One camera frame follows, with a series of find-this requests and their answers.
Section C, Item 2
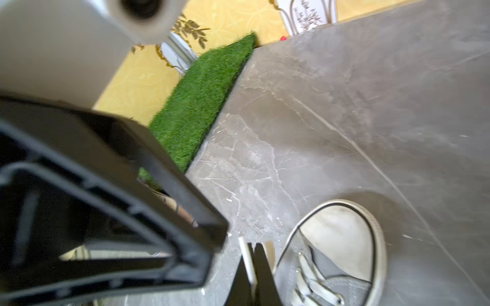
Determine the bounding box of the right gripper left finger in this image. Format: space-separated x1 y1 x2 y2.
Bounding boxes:
225 243 255 306

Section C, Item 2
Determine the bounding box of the grey canvas sneaker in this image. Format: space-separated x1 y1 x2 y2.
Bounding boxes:
274 200 387 305

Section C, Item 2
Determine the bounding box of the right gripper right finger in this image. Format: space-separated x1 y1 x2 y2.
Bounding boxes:
253 243 283 306

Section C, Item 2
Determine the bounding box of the white shoelace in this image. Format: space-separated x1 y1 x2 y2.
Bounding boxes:
239 237 345 305

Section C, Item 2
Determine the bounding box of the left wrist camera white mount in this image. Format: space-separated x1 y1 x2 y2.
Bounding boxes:
1 0 186 108

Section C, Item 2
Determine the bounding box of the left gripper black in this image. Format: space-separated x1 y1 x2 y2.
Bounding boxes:
1 92 228 305

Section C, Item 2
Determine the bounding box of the green artificial grass mat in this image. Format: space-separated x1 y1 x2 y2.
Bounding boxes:
148 32 258 173

